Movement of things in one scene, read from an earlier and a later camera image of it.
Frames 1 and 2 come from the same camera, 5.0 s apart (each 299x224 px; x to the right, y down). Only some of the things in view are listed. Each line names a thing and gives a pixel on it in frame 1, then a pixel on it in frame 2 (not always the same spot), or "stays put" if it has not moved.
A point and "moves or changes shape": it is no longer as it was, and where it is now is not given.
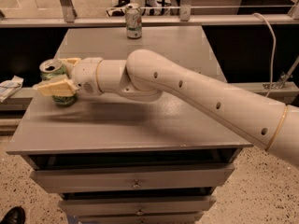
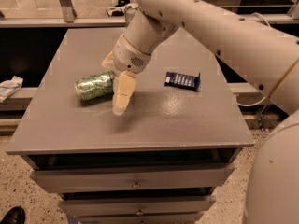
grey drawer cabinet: [113, 159] stays put
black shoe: [15, 216] stays put
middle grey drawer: [162, 206] stays put
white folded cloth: [8, 88] stays put
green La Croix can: [51, 68] moves or changes shape
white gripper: [85, 76] → [128, 56]
